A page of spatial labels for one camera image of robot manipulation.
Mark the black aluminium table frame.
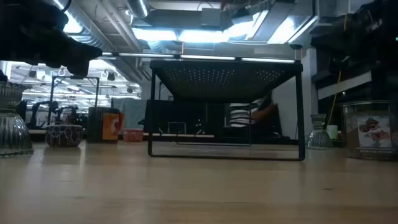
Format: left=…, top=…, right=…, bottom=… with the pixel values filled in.
left=27, top=129, right=343, bottom=147

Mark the grey fabric panel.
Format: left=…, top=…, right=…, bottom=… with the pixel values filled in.
left=111, top=98, right=147, bottom=134

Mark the pink patterned candle tin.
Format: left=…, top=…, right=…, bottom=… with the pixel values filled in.
left=123, top=128, right=144, bottom=142

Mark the white plastic container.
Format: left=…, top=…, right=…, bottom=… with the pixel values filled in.
left=326, top=124, right=339, bottom=140

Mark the floral label glass candle jar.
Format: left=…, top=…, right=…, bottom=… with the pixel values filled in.
left=341, top=100, right=398, bottom=162

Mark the dark background cabinet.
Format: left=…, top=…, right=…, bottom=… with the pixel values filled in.
left=143, top=99, right=282, bottom=139

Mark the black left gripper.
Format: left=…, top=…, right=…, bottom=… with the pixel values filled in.
left=0, top=0, right=103, bottom=77

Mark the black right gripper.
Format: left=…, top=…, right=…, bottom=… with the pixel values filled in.
left=310, top=0, right=398, bottom=75

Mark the silver spiral air duct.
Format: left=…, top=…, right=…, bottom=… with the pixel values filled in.
left=51, top=0, right=147, bottom=85

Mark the orange label candle jar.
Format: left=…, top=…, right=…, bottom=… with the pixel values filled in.
left=86, top=106, right=125, bottom=144

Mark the black background station frame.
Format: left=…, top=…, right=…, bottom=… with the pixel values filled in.
left=47, top=75, right=100, bottom=127

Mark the yellow power cable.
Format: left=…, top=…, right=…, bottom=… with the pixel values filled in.
left=326, top=14, right=348, bottom=127

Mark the long white light bar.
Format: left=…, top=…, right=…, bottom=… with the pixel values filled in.
left=101, top=52, right=296, bottom=64

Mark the ribbed clear glass candlestick holder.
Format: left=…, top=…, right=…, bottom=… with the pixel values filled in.
left=306, top=113, right=334, bottom=151
left=0, top=81, right=34, bottom=157

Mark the person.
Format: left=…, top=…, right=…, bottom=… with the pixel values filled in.
left=229, top=93, right=279, bottom=128

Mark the round silver duct pipe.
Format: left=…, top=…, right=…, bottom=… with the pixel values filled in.
left=126, top=0, right=150, bottom=19

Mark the black perforated metal shelf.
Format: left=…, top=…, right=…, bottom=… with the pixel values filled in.
left=147, top=58, right=306, bottom=162

